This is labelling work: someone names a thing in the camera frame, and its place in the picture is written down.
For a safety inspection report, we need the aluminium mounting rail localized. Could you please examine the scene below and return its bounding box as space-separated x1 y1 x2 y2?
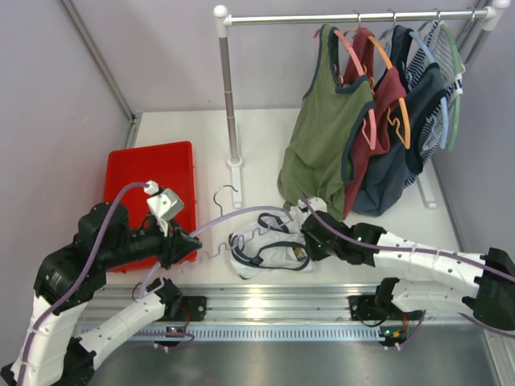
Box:
64 283 504 322

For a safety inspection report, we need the white tank top navy trim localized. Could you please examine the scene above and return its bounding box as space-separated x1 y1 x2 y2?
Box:
228 206 314 280

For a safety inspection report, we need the maroon tank top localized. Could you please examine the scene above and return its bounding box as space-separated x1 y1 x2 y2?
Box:
340 27 407 198

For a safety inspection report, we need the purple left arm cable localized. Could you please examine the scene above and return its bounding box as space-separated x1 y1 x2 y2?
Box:
15 181 196 386

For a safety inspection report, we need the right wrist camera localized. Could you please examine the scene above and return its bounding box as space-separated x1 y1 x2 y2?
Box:
297 197 328 213

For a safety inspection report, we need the green tank top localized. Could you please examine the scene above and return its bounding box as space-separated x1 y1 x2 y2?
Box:
278 48 355 220

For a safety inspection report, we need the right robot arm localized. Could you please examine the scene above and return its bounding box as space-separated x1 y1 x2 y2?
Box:
301 211 514 331

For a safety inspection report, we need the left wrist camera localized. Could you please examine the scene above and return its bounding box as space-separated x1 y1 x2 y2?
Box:
143 180 184 236

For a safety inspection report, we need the pink hanger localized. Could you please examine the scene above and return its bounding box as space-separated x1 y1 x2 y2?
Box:
314 24 376 152

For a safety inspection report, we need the striped tank top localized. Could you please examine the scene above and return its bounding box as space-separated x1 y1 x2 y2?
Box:
404 21 465 187

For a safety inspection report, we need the silver clothes rack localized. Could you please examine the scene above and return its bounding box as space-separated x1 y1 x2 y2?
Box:
212 1 511 209

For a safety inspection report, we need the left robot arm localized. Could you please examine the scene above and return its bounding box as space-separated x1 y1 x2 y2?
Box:
1 202 202 385

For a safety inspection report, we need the orange hanger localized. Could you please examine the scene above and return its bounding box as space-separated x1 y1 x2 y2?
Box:
343 27 411 150

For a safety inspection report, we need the slotted cable duct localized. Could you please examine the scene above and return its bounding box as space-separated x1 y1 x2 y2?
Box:
131 324 393 342

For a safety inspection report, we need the blue hanger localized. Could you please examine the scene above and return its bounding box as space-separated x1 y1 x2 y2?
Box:
389 25 447 153

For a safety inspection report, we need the green hanger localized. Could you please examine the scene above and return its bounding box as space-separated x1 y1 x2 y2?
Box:
422 20 465 155

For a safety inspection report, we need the red plastic tray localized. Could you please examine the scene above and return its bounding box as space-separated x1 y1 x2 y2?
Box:
104 141 197 273

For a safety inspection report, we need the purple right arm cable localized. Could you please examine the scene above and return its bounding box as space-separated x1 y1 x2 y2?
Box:
299 188 515 339

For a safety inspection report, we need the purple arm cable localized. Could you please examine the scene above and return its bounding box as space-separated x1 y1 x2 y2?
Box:
15 181 196 386
299 188 515 339

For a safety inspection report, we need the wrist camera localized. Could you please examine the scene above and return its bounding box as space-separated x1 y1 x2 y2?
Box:
297 197 328 213
143 180 184 236

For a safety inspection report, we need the purple plastic hanger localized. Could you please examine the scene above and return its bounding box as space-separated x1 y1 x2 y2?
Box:
138 183 295 298

